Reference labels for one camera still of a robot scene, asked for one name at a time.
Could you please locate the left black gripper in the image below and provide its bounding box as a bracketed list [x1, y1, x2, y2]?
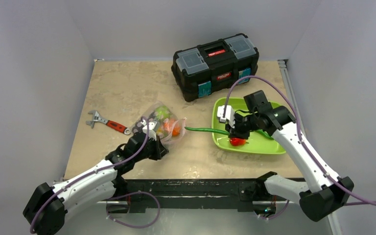
[133, 134, 168, 163]

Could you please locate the clear zip top bag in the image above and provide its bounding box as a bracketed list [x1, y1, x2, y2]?
[130, 101, 186, 145]

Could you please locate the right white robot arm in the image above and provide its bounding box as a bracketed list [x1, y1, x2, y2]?
[217, 91, 354, 222]

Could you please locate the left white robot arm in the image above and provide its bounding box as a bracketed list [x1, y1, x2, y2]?
[23, 132, 169, 235]

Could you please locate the orange fake fruit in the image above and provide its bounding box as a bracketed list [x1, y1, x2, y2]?
[164, 119, 181, 137]

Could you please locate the green fake apple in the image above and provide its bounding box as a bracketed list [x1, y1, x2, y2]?
[154, 106, 171, 120]

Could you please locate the green plastic tray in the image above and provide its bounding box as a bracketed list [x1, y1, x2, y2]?
[211, 97, 286, 155]

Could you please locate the black plastic toolbox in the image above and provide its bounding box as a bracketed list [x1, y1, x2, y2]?
[171, 33, 259, 102]

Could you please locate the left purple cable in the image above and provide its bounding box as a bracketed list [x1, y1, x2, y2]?
[29, 117, 161, 234]

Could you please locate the purple cable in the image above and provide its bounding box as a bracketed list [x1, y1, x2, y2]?
[29, 117, 161, 234]
[223, 75, 376, 221]

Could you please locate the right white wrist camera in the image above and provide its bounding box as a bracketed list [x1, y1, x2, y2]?
[216, 105, 235, 126]

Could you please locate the black metal base frame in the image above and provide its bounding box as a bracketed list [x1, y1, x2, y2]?
[58, 177, 333, 215]

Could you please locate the red handled adjustable wrench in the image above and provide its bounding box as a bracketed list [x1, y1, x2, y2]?
[86, 110, 131, 135]

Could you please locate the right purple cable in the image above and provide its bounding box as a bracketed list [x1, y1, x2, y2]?
[223, 75, 376, 221]

